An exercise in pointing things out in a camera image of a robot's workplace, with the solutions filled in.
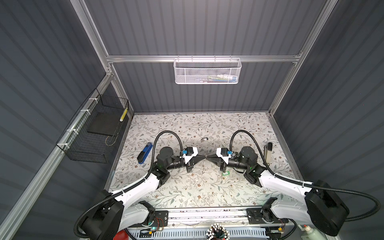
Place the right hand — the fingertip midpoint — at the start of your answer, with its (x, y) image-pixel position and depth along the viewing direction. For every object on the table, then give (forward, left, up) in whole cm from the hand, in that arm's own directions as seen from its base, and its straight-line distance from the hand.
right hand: (209, 158), depth 73 cm
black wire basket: (+7, +59, +9) cm, 60 cm away
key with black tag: (+26, +1, -20) cm, 33 cm away
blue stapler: (+10, +39, -14) cm, 43 cm away
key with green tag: (+1, -11, -21) cm, 24 cm away
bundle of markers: (-29, -2, -3) cm, 29 cm away
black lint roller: (+14, -39, -17) cm, 45 cm away
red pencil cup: (-30, +42, -19) cm, 55 cm away
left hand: (0, +2, +2) cm, 3 cm away
